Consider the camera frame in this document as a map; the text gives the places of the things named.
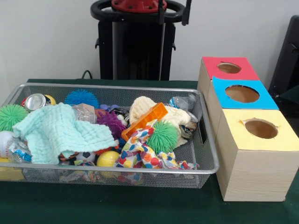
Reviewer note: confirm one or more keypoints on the white polka dot cloth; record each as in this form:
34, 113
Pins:
137, 149

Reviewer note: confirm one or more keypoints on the purple spiky rubber ball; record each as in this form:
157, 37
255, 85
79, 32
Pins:
111, 122

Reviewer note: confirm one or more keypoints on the mint green cloth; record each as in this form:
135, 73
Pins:
58, 130

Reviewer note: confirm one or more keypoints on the orange plastic block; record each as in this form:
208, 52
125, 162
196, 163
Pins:
144, 120

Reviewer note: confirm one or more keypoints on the cream knitted cloth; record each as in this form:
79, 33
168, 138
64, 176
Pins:
140, 107

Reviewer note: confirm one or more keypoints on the wooden box with three holes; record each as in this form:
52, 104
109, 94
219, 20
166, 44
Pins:
257, 175

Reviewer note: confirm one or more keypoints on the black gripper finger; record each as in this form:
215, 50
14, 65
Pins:
187, 12
161, 11

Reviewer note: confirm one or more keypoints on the green spiky rubber ball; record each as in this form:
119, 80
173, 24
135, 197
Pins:
161, 137
11, 116

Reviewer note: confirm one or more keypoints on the smooth yellow ball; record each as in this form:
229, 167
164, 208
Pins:
107, 158

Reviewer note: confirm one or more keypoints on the dark green table cloth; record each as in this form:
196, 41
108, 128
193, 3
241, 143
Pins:
116, 205
292, 93

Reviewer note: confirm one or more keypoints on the shallow mesh bin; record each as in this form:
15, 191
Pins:
205, 149

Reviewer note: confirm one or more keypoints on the blue spiky rubber ball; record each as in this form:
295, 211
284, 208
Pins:
80, 99

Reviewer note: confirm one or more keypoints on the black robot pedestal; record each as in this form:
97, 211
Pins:
140, 46

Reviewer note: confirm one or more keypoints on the crushed silver drink can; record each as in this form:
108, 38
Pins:
36, 101

